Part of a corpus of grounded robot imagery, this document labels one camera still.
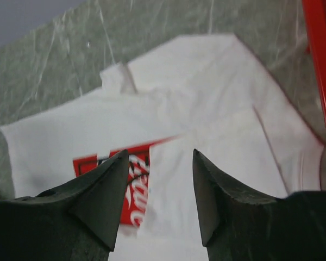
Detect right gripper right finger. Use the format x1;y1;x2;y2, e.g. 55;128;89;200
193;150;326;260

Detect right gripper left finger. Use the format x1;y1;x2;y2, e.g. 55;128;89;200
0;150;129;260

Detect white t-shirt red print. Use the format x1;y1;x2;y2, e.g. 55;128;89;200
1;34;324;260

